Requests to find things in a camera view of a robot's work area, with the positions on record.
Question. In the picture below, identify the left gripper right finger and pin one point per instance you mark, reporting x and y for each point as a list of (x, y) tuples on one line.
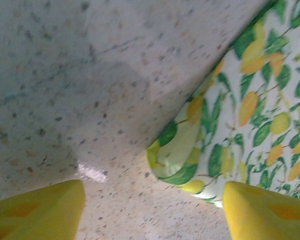
[(270, 217)]

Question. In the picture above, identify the lemon print skirt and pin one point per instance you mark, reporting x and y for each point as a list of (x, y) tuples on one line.
[(265, 112)]

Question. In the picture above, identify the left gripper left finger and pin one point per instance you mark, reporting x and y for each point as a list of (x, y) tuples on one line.
[(35, 215)]

